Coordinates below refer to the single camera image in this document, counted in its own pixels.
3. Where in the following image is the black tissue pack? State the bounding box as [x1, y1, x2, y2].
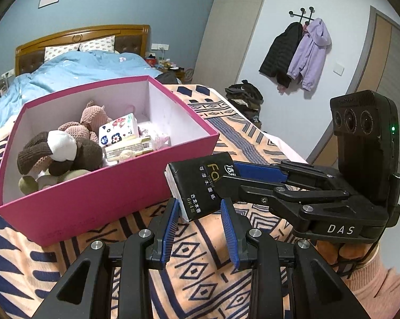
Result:
[165, 152, 238, 222]

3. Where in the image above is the light blue floral duvet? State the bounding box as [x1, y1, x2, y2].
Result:
[0, 51, 161, 128]

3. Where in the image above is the floral tissue pack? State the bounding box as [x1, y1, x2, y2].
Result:
[98, 113, 139, 147]

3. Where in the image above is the pink storage box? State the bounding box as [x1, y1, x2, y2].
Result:
[0, 76, 219, 246]

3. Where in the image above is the cluttered right nightstand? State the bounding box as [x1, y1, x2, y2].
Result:
[145, 43, 194, 83]

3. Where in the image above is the black clothing on bed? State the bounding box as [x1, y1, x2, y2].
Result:
[155, 72, 181, 85]

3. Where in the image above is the right hand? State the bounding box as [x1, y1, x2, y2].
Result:
[315, 241, 379, 271]

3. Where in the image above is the white wall switch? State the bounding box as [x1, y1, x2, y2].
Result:
[333, 63, 345, 76]

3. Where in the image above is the black wall coat hook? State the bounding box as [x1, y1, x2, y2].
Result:
[289, 6, 315, 25]

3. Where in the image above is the pile of dark clothes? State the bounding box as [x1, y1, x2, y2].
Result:
[225, 80, 263, 129]

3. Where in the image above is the right patterned pillow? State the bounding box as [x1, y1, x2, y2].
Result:
[79, 35, 115, 53]

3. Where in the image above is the black camera module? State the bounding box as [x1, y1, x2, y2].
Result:
[330, 90, 399, 207]

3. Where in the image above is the lilac hoodie on hook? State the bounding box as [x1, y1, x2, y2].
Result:
[286, 18, 332, 91]

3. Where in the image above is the wooden door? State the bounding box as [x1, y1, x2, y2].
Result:
[306, 6, 400, 166]

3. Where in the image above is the pink sleeve right forearm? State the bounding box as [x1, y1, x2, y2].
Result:
[344, 247, 400, 318]

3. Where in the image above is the black jacket on hook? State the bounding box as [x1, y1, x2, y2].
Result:
[259, 22, 303, 88]

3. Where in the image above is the green plush toy with keyring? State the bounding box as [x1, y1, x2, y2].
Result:
[18, 169, 90, 195]

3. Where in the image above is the wooden bed headboard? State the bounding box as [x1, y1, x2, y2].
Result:
[15, 24, 152, 77]

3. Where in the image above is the cream packaged box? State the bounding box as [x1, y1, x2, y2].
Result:
[105, 136, 154, 161]

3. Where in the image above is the left patterned pillow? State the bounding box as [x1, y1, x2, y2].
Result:
[44, 43, 80, 63]

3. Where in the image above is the pink knitted teddy bear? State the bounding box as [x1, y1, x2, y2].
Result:
[58, 101, 112, 143]

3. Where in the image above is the brown and white plush toy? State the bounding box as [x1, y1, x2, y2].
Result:
[17, 130, 103, 177]

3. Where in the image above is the patterned pillow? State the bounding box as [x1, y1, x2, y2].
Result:
[44, 43, 80, 63]
[79, 35, 115, 53]

